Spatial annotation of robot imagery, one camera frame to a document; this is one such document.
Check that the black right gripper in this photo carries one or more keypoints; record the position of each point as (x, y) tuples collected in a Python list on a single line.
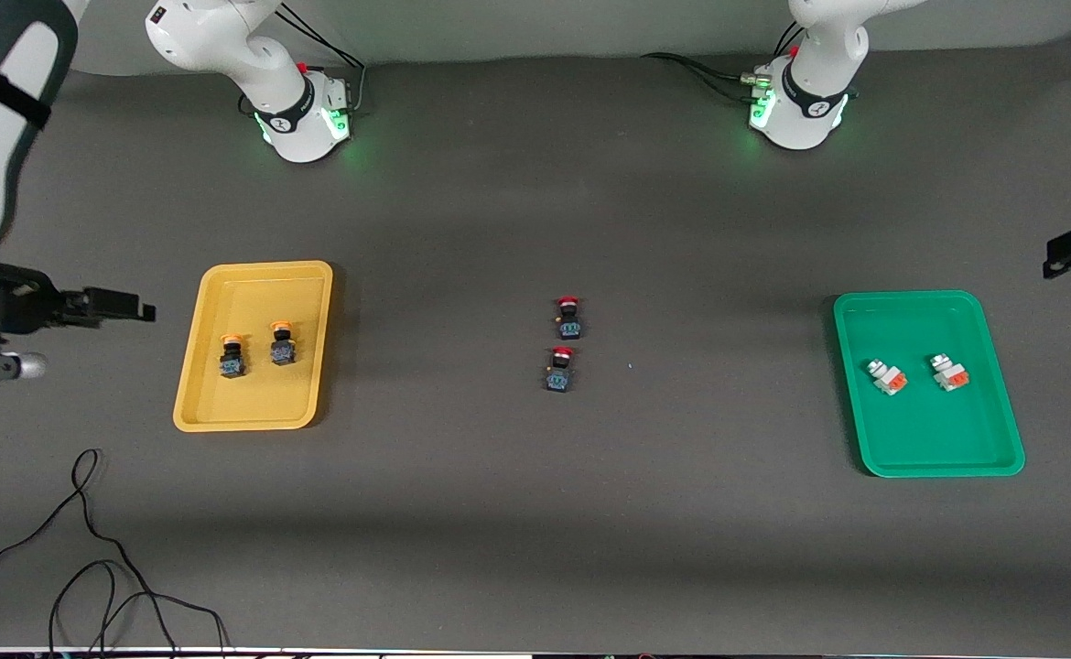
[(25, 304)]

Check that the yellow push button switch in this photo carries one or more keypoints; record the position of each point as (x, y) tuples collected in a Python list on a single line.
[(282, 346), (232, 359)]

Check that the white and orange button switch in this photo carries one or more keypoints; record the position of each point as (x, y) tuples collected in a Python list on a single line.
[(887, 377), (949, 373)]

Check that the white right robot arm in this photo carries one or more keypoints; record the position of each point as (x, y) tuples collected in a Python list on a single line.
[(224, 37)]

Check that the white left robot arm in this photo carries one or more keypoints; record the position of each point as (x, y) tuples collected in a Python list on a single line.
[(819, 55)]

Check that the yellow plastic tray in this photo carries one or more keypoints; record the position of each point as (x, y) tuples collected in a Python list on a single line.
[(252, 394)]

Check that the green plastic tray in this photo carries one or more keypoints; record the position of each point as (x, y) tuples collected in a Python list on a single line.
[(927, 430)]

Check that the dark grey table mat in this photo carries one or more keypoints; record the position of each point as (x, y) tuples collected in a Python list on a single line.
[(535, 549)]

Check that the red push button switch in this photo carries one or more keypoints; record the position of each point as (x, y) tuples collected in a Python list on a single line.
[(559, 371), (569, 320)]

